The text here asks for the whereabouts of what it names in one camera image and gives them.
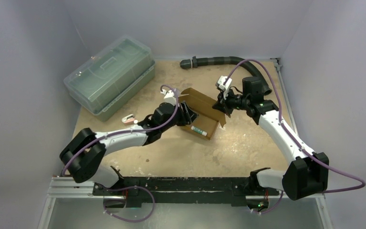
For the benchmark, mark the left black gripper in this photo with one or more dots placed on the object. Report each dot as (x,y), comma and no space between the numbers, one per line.
(190,115)

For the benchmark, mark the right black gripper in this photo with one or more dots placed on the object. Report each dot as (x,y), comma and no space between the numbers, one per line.
(225,103)

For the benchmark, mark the small green white vial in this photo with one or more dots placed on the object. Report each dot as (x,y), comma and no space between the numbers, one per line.
(198,130)

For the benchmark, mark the brown cardboard box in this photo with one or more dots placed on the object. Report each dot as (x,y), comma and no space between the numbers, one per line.
(209,119)

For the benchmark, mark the pink white small tool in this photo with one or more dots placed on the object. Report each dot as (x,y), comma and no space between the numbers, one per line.
(129,119)

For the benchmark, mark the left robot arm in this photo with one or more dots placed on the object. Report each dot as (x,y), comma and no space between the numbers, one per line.
(83,155)

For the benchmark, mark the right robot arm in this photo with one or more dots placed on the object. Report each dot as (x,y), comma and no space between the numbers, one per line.
(305,175)

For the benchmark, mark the clear plastic storage box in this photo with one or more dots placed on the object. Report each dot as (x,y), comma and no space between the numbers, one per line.
(112,77)

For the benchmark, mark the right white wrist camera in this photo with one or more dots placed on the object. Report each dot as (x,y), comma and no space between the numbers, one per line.
(223,84)

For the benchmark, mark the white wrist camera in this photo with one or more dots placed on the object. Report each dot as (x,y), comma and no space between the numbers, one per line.
(170,96)
(223,84)

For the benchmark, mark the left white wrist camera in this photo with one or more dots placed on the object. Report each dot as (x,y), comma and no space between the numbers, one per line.
(170,96)

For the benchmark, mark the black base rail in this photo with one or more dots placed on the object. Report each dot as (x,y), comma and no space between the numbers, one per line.
(234,191)

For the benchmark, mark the aluminium frame profile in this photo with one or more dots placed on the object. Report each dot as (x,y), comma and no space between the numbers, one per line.
(73,206)

